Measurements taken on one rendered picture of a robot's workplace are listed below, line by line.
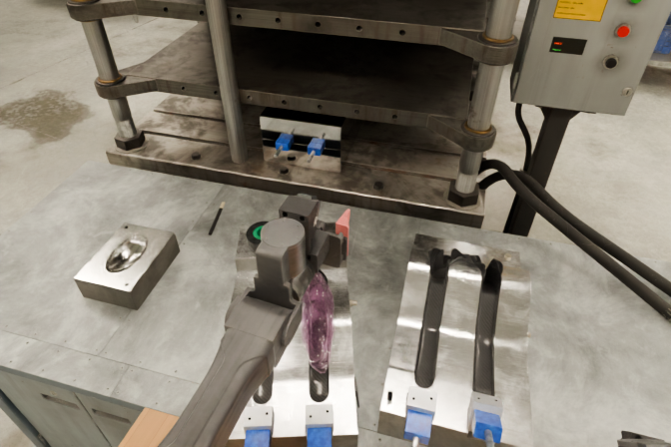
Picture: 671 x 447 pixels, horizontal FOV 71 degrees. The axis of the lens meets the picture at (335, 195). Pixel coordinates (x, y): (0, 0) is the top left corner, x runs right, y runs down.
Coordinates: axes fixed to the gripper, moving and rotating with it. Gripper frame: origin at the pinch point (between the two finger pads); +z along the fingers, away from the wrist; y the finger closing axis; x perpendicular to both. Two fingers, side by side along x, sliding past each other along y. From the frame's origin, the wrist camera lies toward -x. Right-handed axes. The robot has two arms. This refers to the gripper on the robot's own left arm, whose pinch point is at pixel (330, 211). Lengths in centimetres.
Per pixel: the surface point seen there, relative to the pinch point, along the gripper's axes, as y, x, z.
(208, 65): 71, 13, 73
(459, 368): -27.1, 30.6, -0.9
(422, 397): -21.6, 27.9, -10.8
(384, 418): -16.0, 33.2, -13.9
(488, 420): -32.5, 25.4, -12.5
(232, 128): 54, 25, 57
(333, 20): 22, -11, 63
